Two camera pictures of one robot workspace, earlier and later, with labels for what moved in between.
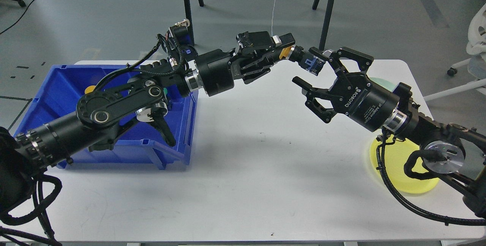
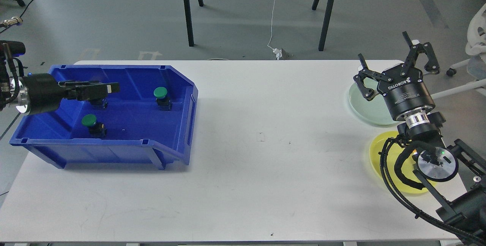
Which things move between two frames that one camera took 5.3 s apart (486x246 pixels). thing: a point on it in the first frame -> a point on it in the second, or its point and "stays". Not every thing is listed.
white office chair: [476, 47] stays
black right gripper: [356, 95] -> [407, 91]
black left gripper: [219, 68] -> [44, 93]
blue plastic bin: [144, 144] stays
